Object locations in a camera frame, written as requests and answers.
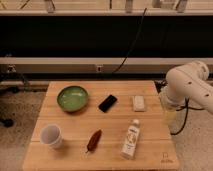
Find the black floor cable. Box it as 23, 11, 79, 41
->
170, 97, 205, 136

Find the green ceramic bowl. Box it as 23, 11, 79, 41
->
57, 86, 89, 112

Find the black rectangular phone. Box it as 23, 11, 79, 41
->
98, 95, 117, 113

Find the white paper cup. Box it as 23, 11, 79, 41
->
39, 124, 62, 149

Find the white labelled bottle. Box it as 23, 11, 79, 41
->
121, 119, 140, 159

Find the black hanging cable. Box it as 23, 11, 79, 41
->
111, 7, 148, 74

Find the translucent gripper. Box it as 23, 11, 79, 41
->
159, 87, 183, 125

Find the black chair base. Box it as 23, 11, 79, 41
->
0, 71, 30, 128

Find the white rectangular block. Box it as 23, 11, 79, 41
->
132, 95, 146, 112

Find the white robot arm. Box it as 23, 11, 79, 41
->
159, 61, 213, 124

